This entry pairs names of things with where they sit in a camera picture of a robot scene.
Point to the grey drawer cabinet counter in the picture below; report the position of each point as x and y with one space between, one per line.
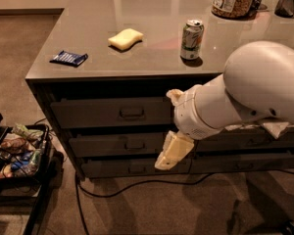
149 68

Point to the yellow sponge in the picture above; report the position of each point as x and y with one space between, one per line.
125 39

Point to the blue snack wrapper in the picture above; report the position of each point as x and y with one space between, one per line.
69 59

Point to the black cart frame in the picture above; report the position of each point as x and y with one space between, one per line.
33 198

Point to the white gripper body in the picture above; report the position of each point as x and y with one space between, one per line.
188 115

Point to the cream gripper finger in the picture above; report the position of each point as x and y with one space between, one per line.
174 95
176 147

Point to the white plastic bag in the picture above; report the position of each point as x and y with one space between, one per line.
275 128

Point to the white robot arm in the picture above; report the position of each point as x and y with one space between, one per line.
257 83

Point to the black tray of snacks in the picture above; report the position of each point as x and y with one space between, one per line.
24 153

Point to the green white soda can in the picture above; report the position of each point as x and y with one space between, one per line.
191 39

